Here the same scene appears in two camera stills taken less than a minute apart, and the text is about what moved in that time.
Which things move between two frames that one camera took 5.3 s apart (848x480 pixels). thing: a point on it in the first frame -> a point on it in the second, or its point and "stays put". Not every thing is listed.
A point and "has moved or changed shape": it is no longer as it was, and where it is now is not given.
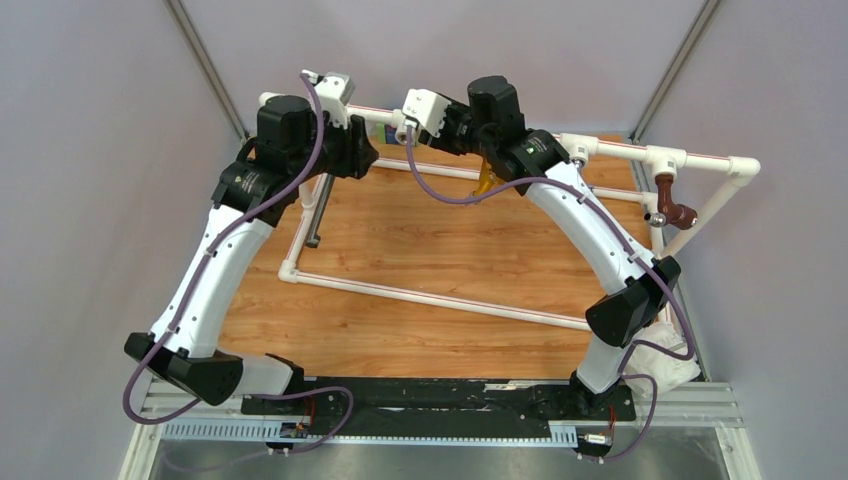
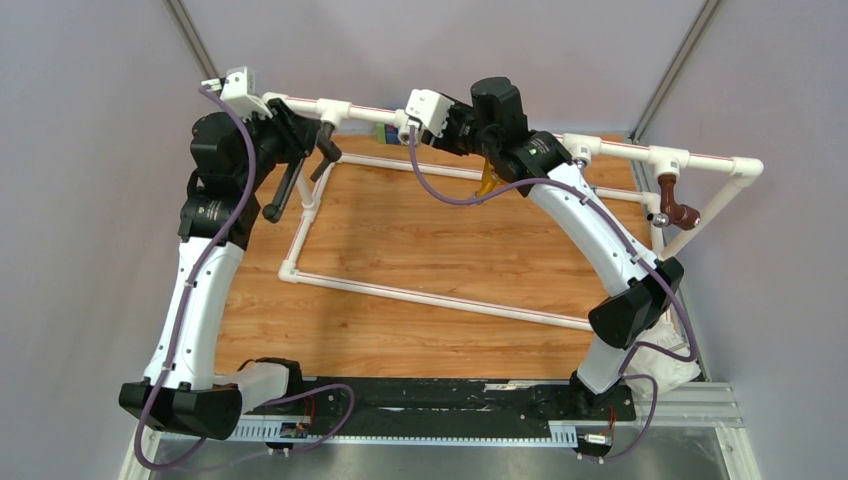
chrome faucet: [578, 164] stays put
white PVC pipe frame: [738, 169] stays put
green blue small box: [386, 134] stays put
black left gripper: [359, 154] -> [298, 131]
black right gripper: [425, 138] stays put
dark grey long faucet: [313, 239] has moved or changed shape
